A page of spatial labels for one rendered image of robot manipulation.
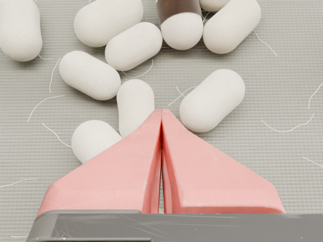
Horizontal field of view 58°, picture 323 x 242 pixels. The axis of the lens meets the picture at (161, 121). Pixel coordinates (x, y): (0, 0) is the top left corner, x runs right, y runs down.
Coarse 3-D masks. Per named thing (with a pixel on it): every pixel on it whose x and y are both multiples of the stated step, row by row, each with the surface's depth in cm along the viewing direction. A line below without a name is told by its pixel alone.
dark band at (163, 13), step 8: (160, 0) 14; (168, 0) 14; (176, 0) 14; (184, 0) 14; (192, 0) 14; (160, 8) 14; (168, 8) 14; (176, 8) 14; (184, 8) 14; (192, 8) 14; (160, 16) 14; (168, 16) 14; (160, 24) 15
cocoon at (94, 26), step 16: (96, 0) 14; (112, 0) 14; (128, 0) 14; (80, 16) 14; (96, 16) 14; (112, 16) 14; (128, 16) 14; (80, 32) 14; (96, 32) 14; (112, 32) 14
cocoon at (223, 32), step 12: (240, 0) 14; (252, 0) 14; (228, 12) 14; (240, 12) 14; (252, 12) 14; (216, 24) 14; (228, 24) 14; (240, 24) 14; (252, 24) 14; (204, 36) 15; (216, 36) 14; (228, 36) 14; (240, 36) 14; (216, 48) 14; (228, 48) 14
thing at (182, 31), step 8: (176, 16) 14; (184, 16) 14; (192, 16) 14; (200, 16) 14; (168, 24) 14; (176, 24) 14; (184, 24) 14; (192, 24) 14; (200, 24) 14; (168, 32) 14; (176, 32) 14; (184, 32) 14; (192, 32) 14; (200, 32) 14; (168, 40) 14; (176, 40) 14; (184, 40) 14; (192, 40) 14; (176, 48) 15; (184, 48) 15
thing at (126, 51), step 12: (144, 24) 14; (120, 36) 14; (132, 36) 14; (144, 36) 14; (156, 36) 14; (108, 48) 14; (120, 48) 14; (132, 48) 14; (144, 48) 14; (156, 48) 14; (108, 60) 14; (120, 60) 14; (132, 60) 14; (144, 60) 15
